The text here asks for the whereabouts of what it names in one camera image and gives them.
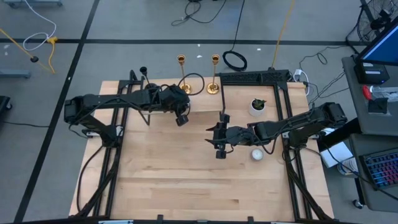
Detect long yellow cable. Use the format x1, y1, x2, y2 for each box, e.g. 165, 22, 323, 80
271, 0, 295, 70

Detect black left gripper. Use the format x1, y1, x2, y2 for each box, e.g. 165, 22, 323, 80
154, 83, 192, 114

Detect white box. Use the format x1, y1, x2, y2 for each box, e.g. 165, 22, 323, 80
319, 141, 354, 169

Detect black coiled floor cable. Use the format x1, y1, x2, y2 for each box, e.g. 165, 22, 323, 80
222, 0, 249, 72

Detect computer monitor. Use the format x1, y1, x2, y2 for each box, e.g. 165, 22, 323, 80
356, 19, 398, 67

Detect small black computer box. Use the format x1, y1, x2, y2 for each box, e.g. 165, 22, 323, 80
353, 61, 391, 85

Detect yellow floor cord with plug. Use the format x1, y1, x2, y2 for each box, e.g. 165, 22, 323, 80
0, 28, 58, 75

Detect thin black cables near desk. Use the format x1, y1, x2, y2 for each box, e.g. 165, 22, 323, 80
297, 45, 351, 101

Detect tall gold candlestick holder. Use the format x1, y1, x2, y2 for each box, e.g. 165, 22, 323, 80
206, 54, 221, 95
177, 54, 193, 95

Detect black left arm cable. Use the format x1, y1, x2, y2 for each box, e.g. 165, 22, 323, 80
76, 144, 105, 213

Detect thin black floor cable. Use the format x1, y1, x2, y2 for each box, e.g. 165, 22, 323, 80
0, 120, 51, 128

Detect white floor cable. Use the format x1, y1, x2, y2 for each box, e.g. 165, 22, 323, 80
22, 0, 57, 52

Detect black floor fan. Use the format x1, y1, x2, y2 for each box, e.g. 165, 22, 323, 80
345, 0, 398, 44

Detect backlit keyboard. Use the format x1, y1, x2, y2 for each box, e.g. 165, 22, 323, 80
359, 148, 398, 190

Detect tangled black floor cables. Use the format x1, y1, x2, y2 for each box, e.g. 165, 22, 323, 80
170, 0, 228, 27

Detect grey cart base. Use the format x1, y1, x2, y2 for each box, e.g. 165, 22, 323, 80
2, 0, 63, 8

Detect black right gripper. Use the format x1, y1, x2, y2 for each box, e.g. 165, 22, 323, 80
204, 113, 251, 151

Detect raised wooden shelf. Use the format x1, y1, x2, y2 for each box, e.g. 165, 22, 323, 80
140, 77, 225, 126

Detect small plant in white pot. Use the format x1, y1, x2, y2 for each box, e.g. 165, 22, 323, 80
248, 98, 267, 118

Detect white power adapter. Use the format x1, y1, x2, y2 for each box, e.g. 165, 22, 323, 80
293, 68, 311, 96

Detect grey floor stand base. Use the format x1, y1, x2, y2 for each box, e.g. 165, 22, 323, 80
0, 68, 32, 79

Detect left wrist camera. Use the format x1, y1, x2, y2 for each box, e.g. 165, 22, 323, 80
175, 114, 190, 127

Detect black desk item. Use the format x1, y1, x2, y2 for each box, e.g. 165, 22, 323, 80
368, 97, 389, 114

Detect black candlestick holder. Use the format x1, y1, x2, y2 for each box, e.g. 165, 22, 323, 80
139, 66, 152, 90

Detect grey desk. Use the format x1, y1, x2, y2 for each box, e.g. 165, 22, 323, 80
341, 55, 398, 214

